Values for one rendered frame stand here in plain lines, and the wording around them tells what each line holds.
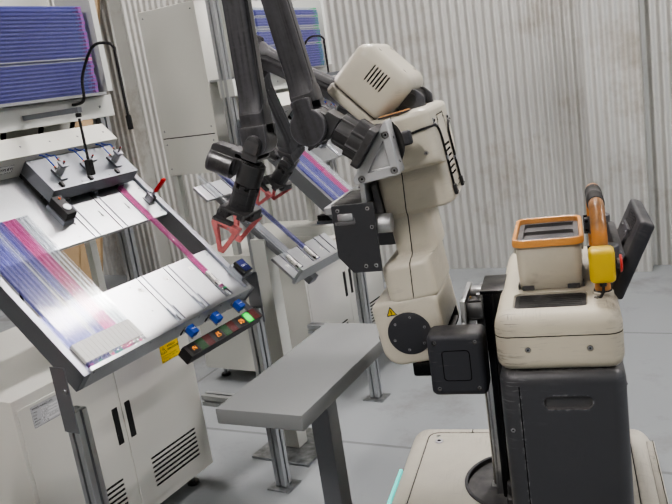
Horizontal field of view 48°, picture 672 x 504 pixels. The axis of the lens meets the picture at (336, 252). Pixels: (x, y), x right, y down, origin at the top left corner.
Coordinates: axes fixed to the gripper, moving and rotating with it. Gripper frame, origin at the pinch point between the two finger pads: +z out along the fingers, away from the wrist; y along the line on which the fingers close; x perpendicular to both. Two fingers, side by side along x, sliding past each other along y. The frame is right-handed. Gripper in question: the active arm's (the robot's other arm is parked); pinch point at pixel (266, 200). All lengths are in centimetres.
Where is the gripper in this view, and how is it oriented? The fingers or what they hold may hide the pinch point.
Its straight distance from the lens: 263.4
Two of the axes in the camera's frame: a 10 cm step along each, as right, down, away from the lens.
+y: -4.8, 2.5, -8.4
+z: -4.9, 7.2, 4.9
